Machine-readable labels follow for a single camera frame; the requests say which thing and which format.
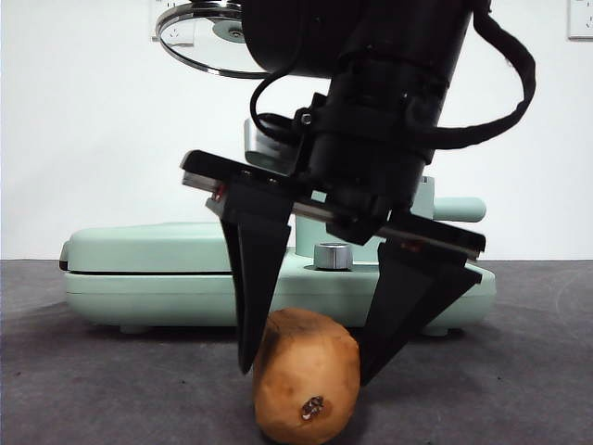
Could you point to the brown potato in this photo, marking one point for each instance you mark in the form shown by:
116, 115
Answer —
301, 371

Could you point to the glass lid with green knob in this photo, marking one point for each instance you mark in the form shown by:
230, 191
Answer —
194, 41

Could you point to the mint green breakfast machine base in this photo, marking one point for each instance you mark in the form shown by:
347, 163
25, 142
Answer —
162, 296

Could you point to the white wall socket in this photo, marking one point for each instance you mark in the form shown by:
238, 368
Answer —
581, 18
160, 18

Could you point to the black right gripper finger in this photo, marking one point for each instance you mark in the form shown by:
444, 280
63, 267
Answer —
403, 301
255, 259

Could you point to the mint green griddle cover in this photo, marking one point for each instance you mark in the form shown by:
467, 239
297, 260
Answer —
148, 245

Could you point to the silver control knob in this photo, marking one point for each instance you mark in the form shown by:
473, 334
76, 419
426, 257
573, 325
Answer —
332, 256

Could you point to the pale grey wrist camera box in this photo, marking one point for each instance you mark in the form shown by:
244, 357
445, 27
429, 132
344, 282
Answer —
259, 148

